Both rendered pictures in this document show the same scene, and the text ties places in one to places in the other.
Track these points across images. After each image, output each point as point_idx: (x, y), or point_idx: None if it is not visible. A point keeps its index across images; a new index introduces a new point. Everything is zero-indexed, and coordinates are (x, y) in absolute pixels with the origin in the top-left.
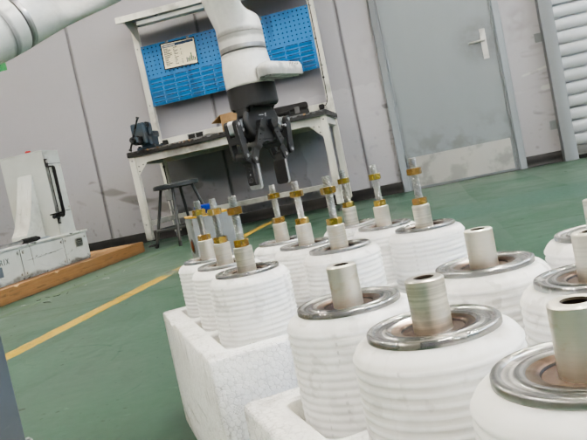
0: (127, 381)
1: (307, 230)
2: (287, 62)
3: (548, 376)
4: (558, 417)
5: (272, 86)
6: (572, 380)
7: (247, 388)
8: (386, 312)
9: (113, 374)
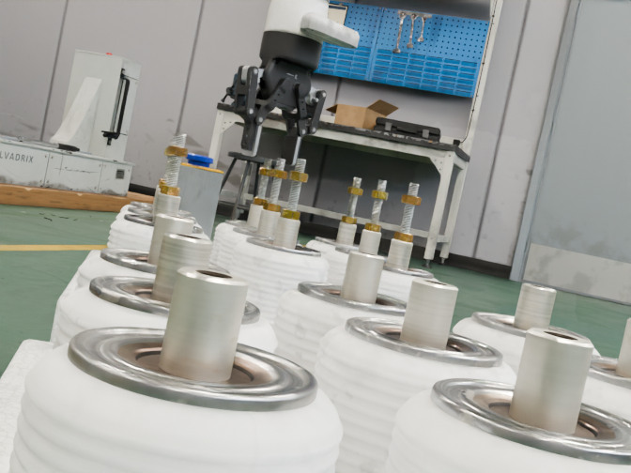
0: (48, 321)
1: (271, 219)
2: (341, 26)
3: (155, 357)
4: (72, 376)
5: (314, 47)
6: (161, 364)
7: None
8: None
9: (41, 309)
